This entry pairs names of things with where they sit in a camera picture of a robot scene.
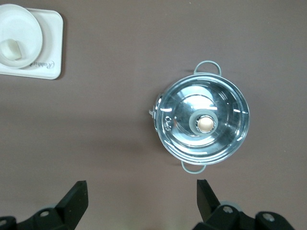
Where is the glass pot lid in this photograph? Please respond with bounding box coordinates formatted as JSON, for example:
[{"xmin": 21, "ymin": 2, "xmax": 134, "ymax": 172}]
[{"xmin": 154, "ymin": 74, "xmax": 250, "ymax": 166}]

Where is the round cream plate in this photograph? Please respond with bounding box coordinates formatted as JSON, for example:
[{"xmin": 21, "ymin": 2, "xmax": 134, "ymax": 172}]
[{"xmin": 0, "ymin": 3, "xmax": 44, "ymax": 69}]

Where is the grey pot with handles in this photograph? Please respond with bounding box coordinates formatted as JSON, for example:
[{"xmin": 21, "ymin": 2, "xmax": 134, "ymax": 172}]
[{"xmin": 148, "ymin": 61, "xmax": 250, "ymax": 174}]

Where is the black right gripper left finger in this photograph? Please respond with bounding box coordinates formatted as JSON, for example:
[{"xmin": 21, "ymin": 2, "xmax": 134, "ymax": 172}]
[{"xmin": 28, "ymin": 181, "xmax": 89, "ymax": 230}]

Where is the white steamed bun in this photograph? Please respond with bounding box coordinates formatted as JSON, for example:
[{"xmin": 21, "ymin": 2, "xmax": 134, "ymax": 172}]
[{"xmin": 0, "ymin": 39, "xmax": 22, "ymax": 60}]

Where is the cream rabbit print tray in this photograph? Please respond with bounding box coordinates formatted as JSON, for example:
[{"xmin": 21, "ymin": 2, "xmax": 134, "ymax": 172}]
[{"xmin": 0, "ymin": 7, "xmax": 64, "ymax": 81}]

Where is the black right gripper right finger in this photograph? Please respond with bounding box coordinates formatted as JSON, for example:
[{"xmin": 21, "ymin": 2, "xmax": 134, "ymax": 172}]
[{"xmin": 191, "ymin": 179, "xmax": 256, "ymax": 230}]

